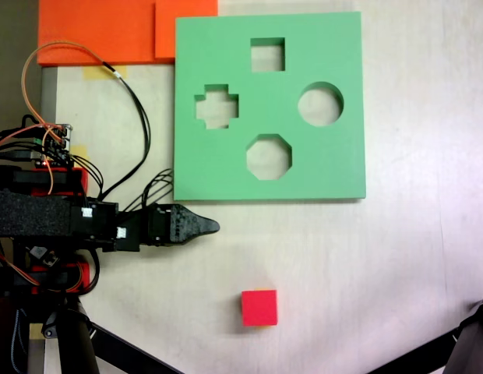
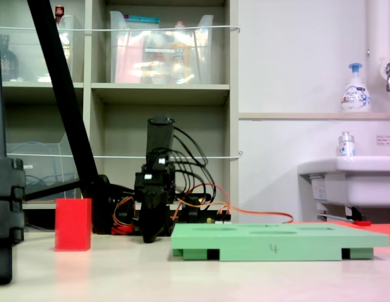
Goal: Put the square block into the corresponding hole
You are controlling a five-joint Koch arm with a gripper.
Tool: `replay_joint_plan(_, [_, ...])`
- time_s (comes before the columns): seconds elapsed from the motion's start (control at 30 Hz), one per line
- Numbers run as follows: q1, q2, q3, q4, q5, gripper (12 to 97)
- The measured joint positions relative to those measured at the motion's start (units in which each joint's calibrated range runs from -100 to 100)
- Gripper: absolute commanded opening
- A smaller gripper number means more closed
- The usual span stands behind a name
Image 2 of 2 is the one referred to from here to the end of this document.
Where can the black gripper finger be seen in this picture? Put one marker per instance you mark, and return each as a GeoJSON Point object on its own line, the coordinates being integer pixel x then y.
{"type": "Point", "coordinates": [148, 220]}
{"type": "Point", "coordinates": [160, 214]}

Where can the red square block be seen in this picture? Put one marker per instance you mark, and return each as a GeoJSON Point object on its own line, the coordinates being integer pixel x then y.
{"type": "Point", "coordinates": [72, 225]}

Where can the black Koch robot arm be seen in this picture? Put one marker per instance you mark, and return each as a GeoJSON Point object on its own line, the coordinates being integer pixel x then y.
{"type": "Point", "coordinates": [160, 138]}

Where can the black table clamp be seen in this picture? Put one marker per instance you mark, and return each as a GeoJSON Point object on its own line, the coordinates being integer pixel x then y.
{"type": "Point", "coordinates": [195, 207]}

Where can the circuit board with green terminal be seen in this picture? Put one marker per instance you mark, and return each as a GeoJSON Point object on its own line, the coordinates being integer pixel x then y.
{"type": "Point", "coordinates": [220, 221]}

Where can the green shape sorting board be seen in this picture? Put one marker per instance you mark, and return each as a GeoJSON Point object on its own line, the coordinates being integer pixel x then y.
{"type": "Point", "coordinates": [245, 245]}

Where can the beige shelf unit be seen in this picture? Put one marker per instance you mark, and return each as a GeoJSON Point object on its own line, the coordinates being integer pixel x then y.
{"type": "Point", "coordinates": [160, 91]}

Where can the large clear plastic bin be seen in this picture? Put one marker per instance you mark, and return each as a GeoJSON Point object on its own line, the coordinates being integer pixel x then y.
{"type": "Point", "coordinates": [135, 63]}

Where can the orange label bottle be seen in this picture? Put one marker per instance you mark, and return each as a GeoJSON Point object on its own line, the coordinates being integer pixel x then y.
{"type": "Point", "coordinates": [180, 59]}

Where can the notched black tripod leg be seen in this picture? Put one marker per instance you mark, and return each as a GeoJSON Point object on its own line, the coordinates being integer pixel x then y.
{"type": "Point", "coordinates": [6, 195]}

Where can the teal topped package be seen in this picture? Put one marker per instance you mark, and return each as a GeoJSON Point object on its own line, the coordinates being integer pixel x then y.
{"type": "Point", "coordinates": [141, 19]}

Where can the clear bin with dark bottle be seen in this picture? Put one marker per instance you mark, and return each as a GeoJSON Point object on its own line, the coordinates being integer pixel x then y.
{"type": "Point", "coordinates": [25, 63]}

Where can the dark round bottle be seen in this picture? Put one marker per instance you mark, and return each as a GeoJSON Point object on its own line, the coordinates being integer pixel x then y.
{"type": "Point", "coordinates": [7, 63]}

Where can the small clear sanitiser bottle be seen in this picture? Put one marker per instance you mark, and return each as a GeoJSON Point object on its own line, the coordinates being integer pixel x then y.
{"type": "Point", "coordinates": [346, 146]}

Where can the white sink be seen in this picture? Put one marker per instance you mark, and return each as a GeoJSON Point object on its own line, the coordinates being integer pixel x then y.
{"type": "Point", "coordinates": [355, 182]}

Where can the white foam soap bottle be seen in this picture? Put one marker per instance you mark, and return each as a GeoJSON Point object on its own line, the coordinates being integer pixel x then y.
{"type": "Point", "coordinates": [355, 94]}

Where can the white notice sticker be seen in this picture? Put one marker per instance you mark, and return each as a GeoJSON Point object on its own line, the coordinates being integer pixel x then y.
{"type": "Point", "coordinates": [386, 140]}

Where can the red base bracket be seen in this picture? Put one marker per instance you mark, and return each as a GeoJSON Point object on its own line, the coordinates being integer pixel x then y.
{"type": "Point", "coordinates": [122, 229]}

